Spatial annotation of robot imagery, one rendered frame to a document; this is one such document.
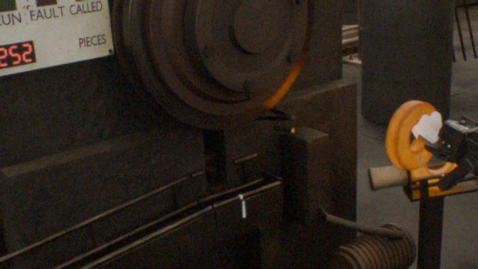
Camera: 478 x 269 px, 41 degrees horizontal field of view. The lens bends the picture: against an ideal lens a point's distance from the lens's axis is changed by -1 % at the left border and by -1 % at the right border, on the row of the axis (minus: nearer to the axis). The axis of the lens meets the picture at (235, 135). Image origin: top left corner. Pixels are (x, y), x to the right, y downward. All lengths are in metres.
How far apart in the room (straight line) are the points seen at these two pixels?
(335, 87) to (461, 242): 1.27
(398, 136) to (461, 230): 1.51
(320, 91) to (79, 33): 0.67
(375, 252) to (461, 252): 1.13
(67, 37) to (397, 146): 0.74
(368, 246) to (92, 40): 0.82
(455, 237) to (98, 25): 1.93
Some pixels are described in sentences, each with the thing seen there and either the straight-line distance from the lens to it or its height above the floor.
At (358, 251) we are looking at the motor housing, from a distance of 1.62.
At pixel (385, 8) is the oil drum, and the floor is 0.74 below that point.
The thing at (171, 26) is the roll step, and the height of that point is 1.13.
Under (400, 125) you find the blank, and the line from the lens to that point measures 1.45.
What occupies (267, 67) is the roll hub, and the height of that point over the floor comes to 1.02.
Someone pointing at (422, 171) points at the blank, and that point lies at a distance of 1.69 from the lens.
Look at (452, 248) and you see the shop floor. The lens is 2.77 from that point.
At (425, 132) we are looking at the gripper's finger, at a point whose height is 0.85.
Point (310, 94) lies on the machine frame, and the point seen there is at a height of 0.87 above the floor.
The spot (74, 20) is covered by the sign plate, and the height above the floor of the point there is 1.14.
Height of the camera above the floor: 1.32
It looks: 19 degrees down
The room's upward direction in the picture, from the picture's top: 4 degrees counter-clockwise
